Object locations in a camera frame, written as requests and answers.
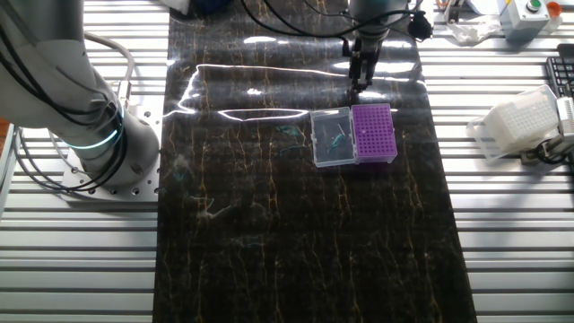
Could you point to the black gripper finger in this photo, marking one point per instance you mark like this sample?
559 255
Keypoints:
354 74
367 74

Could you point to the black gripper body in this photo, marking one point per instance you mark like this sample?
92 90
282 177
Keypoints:
364 47

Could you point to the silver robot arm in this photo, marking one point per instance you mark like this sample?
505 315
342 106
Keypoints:
45 81

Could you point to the purple pipette tip holder box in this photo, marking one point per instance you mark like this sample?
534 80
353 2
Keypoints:
374 134

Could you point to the white pipette tip box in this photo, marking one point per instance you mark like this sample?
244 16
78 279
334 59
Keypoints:
520 121

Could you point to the white crumpled paper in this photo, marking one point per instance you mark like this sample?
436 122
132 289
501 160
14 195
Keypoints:
471 30

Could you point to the grey green button box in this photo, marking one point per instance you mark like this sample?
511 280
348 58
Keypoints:
524 20

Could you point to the dark marble pattern mat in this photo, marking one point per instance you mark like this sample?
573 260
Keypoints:
269 247

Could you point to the orange capped white object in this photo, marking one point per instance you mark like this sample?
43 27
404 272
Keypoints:
553 8

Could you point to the black keyboard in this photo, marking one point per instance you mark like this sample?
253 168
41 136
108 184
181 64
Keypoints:
562 74

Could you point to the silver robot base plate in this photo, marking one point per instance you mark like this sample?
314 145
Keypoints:
148 116

